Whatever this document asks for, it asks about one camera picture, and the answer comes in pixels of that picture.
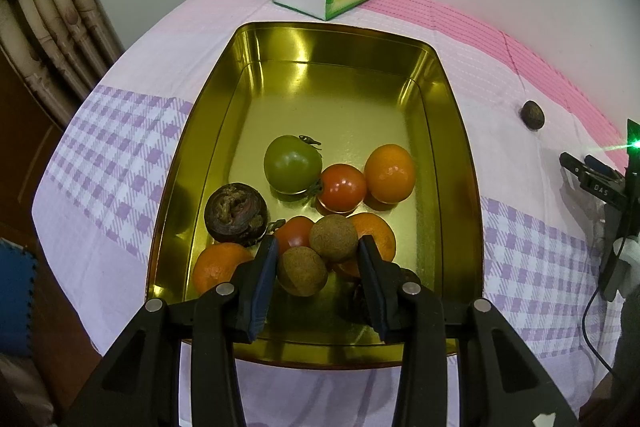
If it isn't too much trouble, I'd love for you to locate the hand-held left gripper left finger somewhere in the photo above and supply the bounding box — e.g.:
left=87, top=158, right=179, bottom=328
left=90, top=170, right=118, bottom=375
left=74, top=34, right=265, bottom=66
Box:
left=65, top=235, right=279, bottom=427

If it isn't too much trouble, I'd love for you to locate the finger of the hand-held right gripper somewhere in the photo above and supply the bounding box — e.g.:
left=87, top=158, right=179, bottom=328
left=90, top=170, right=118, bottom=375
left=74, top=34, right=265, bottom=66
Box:
left=559, top=151, right=623, bottom=208
left=582, top=154, right=626, bottom=182

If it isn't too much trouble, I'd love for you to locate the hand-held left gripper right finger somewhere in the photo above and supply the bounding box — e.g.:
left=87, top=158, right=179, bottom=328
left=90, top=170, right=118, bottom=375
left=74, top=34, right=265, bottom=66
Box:
left=356, top=235, right=581, bottom=427

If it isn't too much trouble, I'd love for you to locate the brown longan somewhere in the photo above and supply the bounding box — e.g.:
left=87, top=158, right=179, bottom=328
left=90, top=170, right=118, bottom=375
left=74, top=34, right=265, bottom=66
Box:
left=276, top=247, right=329, bottom=297
left=309, top=214, right=360, bottom=263

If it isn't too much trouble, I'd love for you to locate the orange mandarin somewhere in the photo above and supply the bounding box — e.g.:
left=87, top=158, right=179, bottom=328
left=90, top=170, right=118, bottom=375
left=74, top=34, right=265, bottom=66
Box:
left=192, top=242, right=256, bottom=295
left=364, top=144, right=417, bottom=205
left=332, top=213, right=397, bottom=278

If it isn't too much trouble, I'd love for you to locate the red tomato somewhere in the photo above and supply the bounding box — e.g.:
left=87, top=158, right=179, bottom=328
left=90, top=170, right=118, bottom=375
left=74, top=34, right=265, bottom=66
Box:
left=317, top=163, right=368, bottom=214
left=274, top=216, right=315, bottom=264

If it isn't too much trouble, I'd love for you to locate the green tomato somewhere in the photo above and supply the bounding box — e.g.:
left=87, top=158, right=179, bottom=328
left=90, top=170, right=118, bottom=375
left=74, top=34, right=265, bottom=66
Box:
left=263, top=134, right=323, bottom=194

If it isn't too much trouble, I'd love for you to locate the red tin box gold inside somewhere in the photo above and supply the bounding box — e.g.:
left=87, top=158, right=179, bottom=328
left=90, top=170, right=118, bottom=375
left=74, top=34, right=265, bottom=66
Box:
left=146, top=22, right=483, bottom=369

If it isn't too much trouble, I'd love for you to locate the small dark purple mangosteen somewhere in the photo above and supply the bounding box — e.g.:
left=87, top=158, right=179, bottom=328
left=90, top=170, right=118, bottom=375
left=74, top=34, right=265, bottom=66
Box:
left=520, top=101, right=546, bottom=131

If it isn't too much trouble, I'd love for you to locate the pink purple checked tablecloth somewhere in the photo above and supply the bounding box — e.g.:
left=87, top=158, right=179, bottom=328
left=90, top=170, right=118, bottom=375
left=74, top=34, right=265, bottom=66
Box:
left=31, top=0, right=626, bottom=427

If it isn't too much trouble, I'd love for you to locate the blue foam mat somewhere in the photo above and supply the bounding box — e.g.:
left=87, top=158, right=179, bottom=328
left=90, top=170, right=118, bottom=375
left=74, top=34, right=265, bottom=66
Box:
left=0, top=239, right=38, bottom=355

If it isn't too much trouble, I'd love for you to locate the beige bamboo pattern curtain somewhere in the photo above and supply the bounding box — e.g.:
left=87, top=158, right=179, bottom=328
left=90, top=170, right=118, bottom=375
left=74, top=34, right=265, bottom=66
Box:
left=0, top=0, right=126, bottom=132

